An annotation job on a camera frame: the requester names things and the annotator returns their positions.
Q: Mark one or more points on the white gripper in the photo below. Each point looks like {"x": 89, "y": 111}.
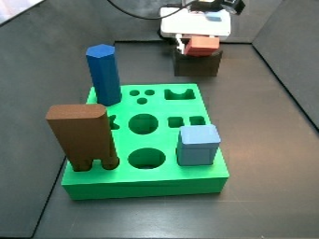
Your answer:
{"x": 194, "y": 23}

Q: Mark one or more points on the red double-square block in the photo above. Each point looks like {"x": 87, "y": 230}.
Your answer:
{"x": 202, "y": 46}

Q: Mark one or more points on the green shape-sorting board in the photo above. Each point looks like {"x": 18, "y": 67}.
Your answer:
{"x": 146, "y": 120}

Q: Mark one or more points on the brown double-peg block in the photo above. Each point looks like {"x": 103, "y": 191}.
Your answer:
{"x": 82, "y": 129}

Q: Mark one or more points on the black curved cradle stand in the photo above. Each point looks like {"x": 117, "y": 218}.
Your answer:
{"x": 190, "y": 66}

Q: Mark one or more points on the dark blue hexagonal prism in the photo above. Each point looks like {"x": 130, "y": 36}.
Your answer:
{"x": 105, "y": 73}

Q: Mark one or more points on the light blue cube block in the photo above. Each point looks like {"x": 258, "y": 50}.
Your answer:
{"x": 198, "y": 144}

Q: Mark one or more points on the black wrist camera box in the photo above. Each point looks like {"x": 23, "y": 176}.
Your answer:
{"x": 233, "y": 6}

